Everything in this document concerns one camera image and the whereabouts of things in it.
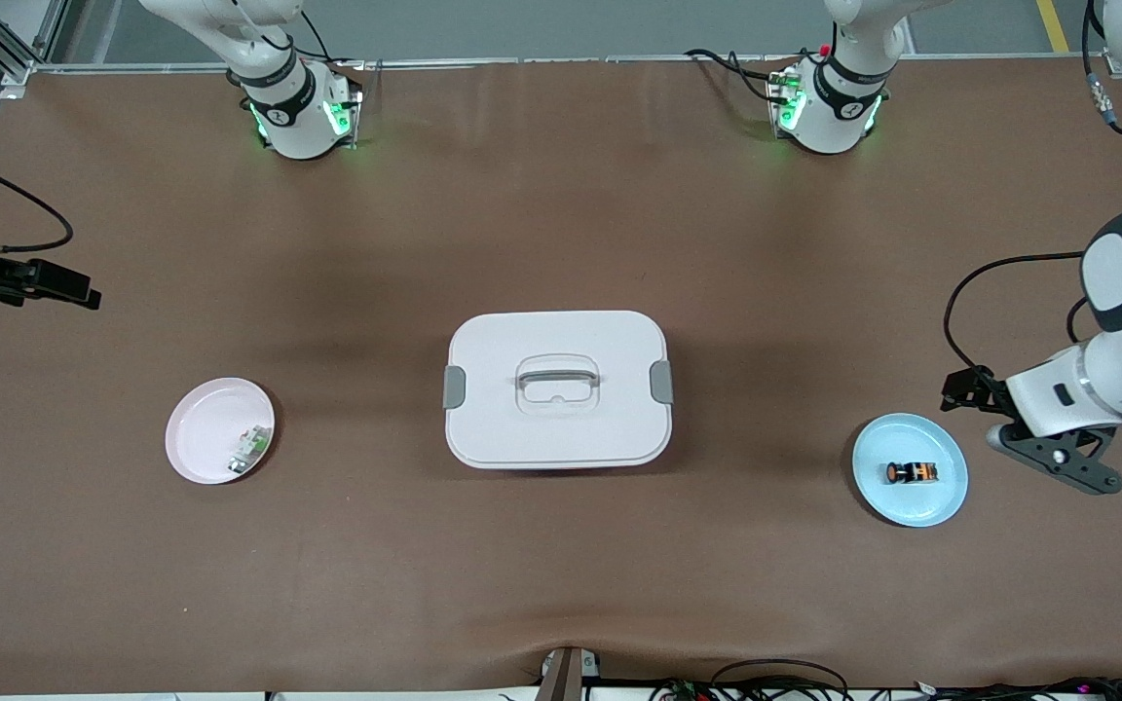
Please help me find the black cable bundle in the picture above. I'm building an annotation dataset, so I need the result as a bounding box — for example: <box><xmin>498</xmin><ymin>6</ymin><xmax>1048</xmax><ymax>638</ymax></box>
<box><xmin>649</xmin><ymin>675</ymin><xmax>1122</xmax><ymax>701</ymax></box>

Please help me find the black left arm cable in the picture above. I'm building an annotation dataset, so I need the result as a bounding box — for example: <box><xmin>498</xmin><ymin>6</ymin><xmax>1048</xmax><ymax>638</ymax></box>
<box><xmin>943</xmin><ymin>0</ymin><xmax>1122</xmax><ymax>379</ymax></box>

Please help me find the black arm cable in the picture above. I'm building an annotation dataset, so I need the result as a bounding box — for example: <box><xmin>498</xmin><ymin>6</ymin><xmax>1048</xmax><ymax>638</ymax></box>
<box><xmin>0</xmin><ymin>151</ymin><xmax>75</xmax><ymax>256</ymax></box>
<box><xmin>943</xmin><ymin>0</ymin><xmax>1122</xmax><ymax>379</ymax></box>

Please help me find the black base power cable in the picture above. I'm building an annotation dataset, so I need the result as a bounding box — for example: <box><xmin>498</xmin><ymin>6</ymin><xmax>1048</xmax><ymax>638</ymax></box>
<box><xmin>684</xmin><ymin>47</ymin><xmax>798</xmax><ymax>104</ymax></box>

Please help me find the black looped cable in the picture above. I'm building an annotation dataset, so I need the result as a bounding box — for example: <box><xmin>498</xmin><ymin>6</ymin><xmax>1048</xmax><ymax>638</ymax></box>
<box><xmin>710</xmin><ymin>658</ymin><xmax>851</xmax><ymax>701</ymax></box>

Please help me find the pink round plate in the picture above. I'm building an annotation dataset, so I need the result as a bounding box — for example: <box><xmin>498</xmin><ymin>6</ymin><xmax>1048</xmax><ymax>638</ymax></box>
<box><xmin>165</xmin><ymin>377</ymin><xmax>277</xmax><ymax>486</ymax></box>

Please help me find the small green white switch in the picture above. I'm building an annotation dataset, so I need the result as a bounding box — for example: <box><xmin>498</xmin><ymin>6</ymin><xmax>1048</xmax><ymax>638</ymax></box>
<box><xmin>227</xmin><ymin>425</ymin><xmax>275</xmax><ymax>476</ymax></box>

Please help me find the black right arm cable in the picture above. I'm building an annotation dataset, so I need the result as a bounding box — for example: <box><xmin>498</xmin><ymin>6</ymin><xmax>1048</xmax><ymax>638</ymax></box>
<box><xmin>0</xmin><ymin>151</ymin><xmax>75</xmax><ymax>256</ymax></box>

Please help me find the brown table edge bracket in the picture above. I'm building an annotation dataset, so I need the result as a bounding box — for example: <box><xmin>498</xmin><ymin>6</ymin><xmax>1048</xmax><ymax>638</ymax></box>
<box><xmin>537</xmin><ymin>646</ymin><xmax>603</xmax><ymax>701</ymax></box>

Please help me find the light blue round plate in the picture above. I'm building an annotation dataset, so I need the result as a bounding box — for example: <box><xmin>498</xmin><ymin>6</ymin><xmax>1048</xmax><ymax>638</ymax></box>
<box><xmin>851</xmin><ymin>413</ymin><xmax>969</xmax><ymax>529</ymax></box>

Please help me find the brown table mat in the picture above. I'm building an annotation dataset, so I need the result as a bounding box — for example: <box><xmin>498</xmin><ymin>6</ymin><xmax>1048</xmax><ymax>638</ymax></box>
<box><xmin>0</xmin><ymin>54</ymin><xmax>1122</xmax><ymax>697</ymax></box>

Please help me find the white lidded storage box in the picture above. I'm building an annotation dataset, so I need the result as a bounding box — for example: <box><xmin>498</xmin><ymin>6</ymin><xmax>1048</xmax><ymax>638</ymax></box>
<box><xmin>442</xmin><ymin>310</ymin><xmax>675</xmax><ymax>470</ymax></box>

